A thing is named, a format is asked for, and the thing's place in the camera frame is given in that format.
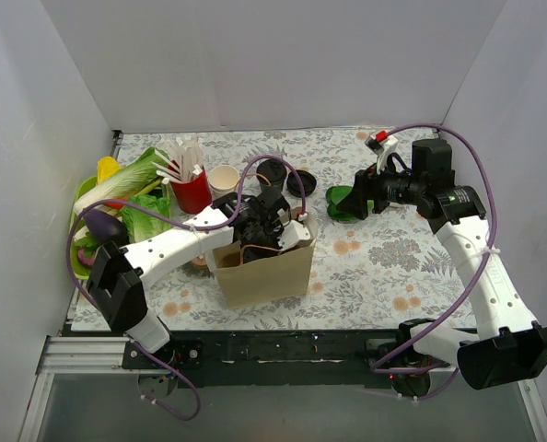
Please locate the brown paper bag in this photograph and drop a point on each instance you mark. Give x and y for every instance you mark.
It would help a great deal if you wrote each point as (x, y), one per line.
(247, 284)

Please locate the white paper cup stack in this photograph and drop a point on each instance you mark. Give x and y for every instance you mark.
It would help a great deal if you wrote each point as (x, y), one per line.
(223, 180)

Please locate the black sleeved paper cup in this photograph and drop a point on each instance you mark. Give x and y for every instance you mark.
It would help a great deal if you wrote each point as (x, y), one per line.
(273, 190)

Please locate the black coffee lid stack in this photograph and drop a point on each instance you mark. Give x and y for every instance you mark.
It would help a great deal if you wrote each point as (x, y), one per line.
(305, 180)

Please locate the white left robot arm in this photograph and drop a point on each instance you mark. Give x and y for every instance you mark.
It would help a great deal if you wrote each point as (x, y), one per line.
(121, 274)

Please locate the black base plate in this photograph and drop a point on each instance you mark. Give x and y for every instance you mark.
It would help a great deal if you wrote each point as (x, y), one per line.
(277, 358)

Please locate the green lettuce leaf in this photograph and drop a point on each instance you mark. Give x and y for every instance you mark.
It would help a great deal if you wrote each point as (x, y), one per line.
(141, 226)

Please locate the yellow pepper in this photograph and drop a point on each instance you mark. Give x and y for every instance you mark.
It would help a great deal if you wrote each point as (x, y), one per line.
(107, 167)

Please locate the aluminium frame rail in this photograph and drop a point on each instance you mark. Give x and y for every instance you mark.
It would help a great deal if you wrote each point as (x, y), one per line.
(103, 388)

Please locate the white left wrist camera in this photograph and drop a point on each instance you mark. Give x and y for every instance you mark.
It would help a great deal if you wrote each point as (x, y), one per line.
(296, 232)

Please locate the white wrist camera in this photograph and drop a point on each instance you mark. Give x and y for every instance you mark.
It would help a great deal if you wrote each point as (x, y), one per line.
(296, 232)
(382, 145)

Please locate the brown cardboard cup carrier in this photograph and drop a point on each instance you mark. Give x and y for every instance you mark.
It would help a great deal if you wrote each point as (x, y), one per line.
(199, 262)

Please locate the red ribbed cup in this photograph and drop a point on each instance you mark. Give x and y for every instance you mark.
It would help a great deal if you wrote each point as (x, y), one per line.
(193, 196)

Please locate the green plastic tray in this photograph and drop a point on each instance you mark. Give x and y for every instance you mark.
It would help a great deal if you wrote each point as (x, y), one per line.
(81, 272)

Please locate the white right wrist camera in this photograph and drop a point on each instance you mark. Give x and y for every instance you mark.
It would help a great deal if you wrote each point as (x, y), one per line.
(382, 145)

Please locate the large napa cabbage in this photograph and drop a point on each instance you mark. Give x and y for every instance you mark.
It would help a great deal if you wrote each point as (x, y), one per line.
(126, 181)

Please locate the purple eggplant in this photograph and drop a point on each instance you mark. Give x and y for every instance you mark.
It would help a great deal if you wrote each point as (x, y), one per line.
(106, 228)

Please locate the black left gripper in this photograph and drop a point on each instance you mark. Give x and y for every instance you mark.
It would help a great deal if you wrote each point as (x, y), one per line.
(264, 231)

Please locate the floral patterned table mat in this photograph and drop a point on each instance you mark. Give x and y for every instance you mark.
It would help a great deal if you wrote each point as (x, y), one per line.
(371, 274)

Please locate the green white bok choy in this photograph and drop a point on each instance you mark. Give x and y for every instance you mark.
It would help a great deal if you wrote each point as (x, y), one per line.
(334, 196)

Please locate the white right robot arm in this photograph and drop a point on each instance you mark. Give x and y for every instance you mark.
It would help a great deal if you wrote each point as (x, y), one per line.
(510, 345)

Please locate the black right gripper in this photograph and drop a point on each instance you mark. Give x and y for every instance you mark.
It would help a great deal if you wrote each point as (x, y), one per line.
(363, 193)

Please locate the small purple vegetable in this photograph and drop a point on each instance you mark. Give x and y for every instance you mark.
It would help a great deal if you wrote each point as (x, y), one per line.
(86, 257)

